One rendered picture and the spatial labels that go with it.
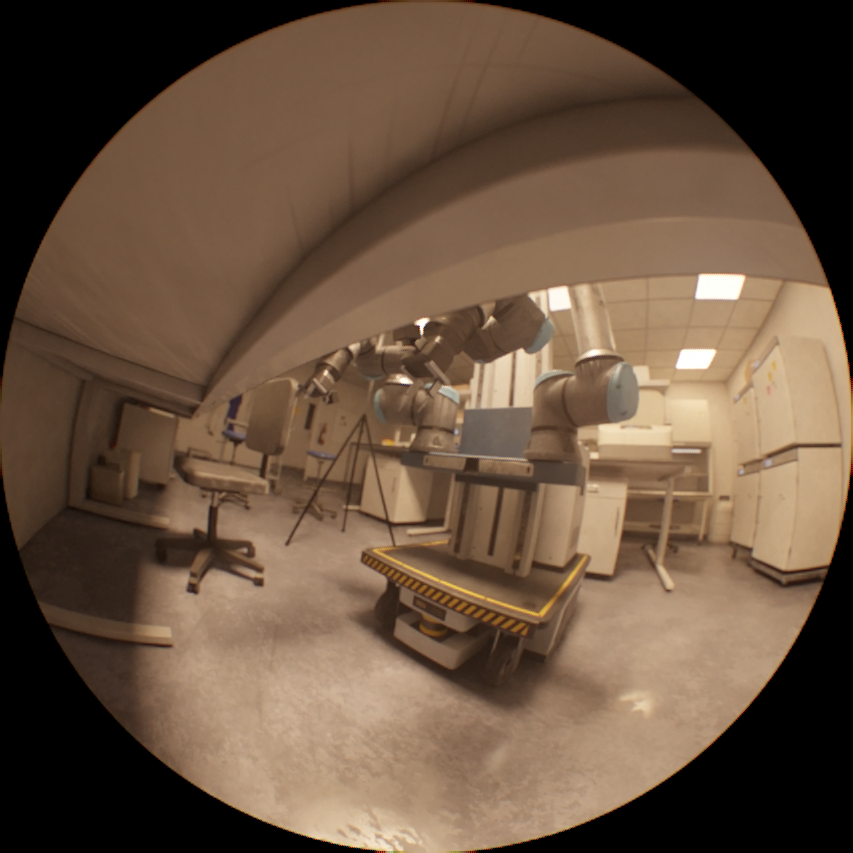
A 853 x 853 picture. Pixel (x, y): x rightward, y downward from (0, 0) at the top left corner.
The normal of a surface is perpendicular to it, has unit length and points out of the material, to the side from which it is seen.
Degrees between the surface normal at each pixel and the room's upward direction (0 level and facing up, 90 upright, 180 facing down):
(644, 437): 90
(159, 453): 90
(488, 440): 90
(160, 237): 180
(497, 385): 90
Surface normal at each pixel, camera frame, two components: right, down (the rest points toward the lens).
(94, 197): -0.16, 0.97
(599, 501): -0.62, -0.24
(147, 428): 0.76, 0.00
